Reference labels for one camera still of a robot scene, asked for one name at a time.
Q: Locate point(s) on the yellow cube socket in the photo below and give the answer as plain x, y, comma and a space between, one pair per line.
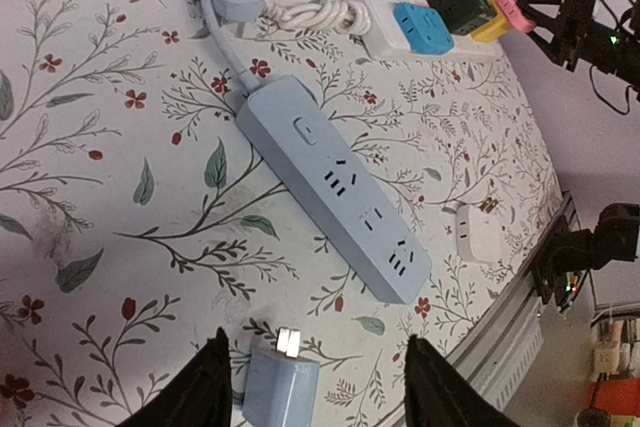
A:
494, 28

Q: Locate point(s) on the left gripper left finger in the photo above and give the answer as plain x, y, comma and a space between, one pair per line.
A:
199, 395

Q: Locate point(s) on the pink plug adapter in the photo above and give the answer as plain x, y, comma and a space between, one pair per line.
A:
515, 16

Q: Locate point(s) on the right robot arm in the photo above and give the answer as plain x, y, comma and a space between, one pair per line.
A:
577, 36

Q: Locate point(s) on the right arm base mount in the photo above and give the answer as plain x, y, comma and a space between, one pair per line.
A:
564, 253

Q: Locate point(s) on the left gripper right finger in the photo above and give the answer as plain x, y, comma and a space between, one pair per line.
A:
436, 395

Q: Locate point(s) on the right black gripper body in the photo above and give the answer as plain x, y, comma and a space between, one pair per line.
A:
612, 50

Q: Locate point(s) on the dark green cube socket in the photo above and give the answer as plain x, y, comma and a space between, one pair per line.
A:
462, 17

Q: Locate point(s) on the cyan plug adapter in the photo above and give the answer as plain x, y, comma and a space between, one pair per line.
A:
424, 29

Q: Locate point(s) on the light blue charger plug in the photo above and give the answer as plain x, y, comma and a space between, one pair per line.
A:
281, 385

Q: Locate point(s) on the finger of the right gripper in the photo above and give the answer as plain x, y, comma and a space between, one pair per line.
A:
565, 9
551, 49

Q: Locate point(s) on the white long power strip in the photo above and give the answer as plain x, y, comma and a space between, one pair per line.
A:
385, 39

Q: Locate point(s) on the white plug adapter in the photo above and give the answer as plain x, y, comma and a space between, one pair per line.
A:
477, 235

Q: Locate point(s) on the light blue power strip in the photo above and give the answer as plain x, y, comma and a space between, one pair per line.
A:
306, 152

